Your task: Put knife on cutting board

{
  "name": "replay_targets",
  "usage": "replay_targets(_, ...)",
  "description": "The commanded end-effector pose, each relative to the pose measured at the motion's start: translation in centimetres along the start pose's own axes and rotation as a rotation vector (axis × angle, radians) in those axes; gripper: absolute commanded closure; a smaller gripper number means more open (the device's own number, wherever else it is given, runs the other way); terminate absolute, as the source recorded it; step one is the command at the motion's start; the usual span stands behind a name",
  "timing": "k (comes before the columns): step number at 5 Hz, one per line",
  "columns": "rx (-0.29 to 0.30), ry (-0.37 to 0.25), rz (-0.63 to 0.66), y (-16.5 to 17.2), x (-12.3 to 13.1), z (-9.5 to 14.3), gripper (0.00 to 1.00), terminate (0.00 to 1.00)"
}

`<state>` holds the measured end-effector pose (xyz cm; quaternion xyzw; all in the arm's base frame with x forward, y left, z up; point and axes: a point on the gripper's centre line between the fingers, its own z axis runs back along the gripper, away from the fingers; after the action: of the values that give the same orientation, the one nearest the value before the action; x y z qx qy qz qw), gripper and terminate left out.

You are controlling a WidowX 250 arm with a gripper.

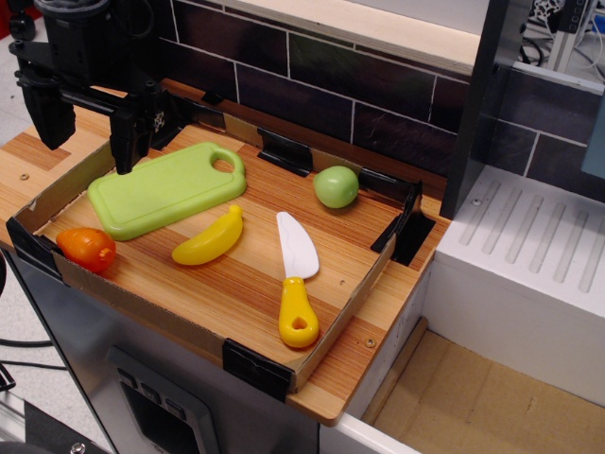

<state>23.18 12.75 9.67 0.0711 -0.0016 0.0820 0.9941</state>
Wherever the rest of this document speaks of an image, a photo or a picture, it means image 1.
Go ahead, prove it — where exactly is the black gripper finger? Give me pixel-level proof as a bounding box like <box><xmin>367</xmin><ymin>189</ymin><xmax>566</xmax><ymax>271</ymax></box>
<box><xmin>18</xmin><ymin>75</ymin><xmax>76</xmax><ymax>150</ymax></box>
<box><xmin>110</xmin><ymin>109</ymin><xmax>155</xmax><ymax>175</ymax></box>

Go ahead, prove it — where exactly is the white toy sink drainboard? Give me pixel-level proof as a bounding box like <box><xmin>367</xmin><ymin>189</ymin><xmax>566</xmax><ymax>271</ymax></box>
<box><xmin>427</xmin><ymin>165</ymin><xmax>605</xmax><ymax>365</ymax></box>

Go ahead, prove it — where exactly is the silver toy oven front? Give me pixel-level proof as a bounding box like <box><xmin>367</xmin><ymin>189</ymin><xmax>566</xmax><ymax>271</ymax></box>
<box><xmin>5</xmin><ymin>253</ymin><xmax>320</xmax><ymax>453</ymax></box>

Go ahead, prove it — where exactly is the cardboard fence with black tape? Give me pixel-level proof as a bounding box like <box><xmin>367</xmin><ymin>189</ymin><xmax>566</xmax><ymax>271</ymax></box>
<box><xmin>6</xmin><ymin>92</ymin><xmax>437</xmax><ymax>404</ymax></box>

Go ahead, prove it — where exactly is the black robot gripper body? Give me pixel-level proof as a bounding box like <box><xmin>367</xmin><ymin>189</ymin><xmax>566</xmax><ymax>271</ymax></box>
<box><xmin>9</xmin><ymin>1</ymin><xmax>164</xmax><ymax>133</ymax></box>

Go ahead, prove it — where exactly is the dark grey vertical post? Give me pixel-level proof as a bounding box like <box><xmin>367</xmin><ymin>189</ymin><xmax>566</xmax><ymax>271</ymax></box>
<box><xmin>441</xmin><ymin>0</ymin><xmax>531</xmax><ymax>219</ymax></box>

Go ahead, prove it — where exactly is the white yellow toy knife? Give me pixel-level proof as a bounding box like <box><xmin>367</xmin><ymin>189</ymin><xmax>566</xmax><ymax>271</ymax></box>
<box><xmin>276</xmin><ymin>212</ymin><xmax>320</xmax><ymax>348</ymax></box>

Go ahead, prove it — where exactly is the green plastic cutting board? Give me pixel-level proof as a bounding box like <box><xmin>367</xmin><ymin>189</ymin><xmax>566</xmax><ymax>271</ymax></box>
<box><xmin>88</xmin><ymin>142</ymin><xmax>247</xmax><ymax>241</ymax></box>

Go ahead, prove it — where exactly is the green toy apple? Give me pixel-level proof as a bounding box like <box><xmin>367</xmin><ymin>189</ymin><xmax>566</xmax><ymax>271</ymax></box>
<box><xmin>313</xmin><ymin>166</ymin><xmax>359</xmax><ymax>209</ymax></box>

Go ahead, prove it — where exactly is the orange toy carrot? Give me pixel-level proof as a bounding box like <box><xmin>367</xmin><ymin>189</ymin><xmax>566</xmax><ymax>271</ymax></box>
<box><xmin>56</xmin><ymin>227</ymin><xmax>116</xmax><ymax>273</ymax></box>

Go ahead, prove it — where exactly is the yellow toy banana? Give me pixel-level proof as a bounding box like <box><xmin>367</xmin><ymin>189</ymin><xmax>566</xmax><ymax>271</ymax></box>
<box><xmin>171</xmin><ymin>205</ymin><xmax>244</xmax><ymax>266</ymax></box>

